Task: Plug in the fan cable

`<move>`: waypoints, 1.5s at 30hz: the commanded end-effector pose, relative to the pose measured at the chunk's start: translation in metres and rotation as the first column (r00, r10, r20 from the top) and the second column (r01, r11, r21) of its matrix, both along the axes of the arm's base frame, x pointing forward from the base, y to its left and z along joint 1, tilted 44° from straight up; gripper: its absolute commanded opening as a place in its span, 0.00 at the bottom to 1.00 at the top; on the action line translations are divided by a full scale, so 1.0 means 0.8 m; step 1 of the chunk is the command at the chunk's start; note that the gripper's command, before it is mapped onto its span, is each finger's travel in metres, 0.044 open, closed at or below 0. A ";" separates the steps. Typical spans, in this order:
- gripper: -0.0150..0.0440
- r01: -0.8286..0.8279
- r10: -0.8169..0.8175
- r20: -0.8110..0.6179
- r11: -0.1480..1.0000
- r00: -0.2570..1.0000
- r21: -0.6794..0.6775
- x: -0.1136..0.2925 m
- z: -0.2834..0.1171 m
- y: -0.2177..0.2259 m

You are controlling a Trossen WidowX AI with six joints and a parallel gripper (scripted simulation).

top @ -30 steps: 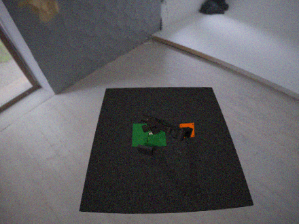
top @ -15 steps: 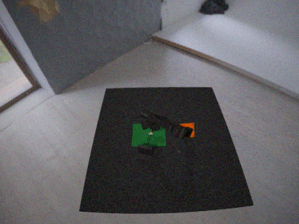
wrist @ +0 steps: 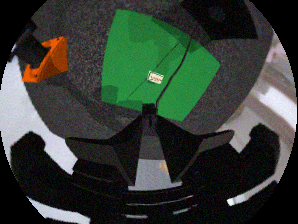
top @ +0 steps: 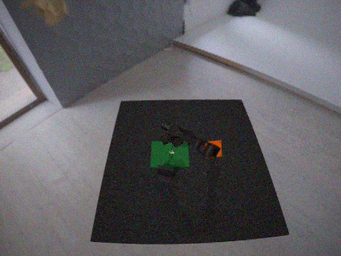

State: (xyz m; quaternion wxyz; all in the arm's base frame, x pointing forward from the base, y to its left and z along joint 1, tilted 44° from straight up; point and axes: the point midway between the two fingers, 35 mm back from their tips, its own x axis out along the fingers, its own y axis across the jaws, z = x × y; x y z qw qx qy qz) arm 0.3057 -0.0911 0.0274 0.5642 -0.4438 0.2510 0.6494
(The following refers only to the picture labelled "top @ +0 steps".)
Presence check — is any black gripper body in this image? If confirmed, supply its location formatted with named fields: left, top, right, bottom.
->
left=161, top=130, right=187, bottom=145

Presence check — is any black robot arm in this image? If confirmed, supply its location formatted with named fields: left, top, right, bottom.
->
left=161, top=120, right=221, bottom=157

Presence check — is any green circuit board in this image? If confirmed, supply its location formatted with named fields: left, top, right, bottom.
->
left=150, top=141, right=190, bottom=168

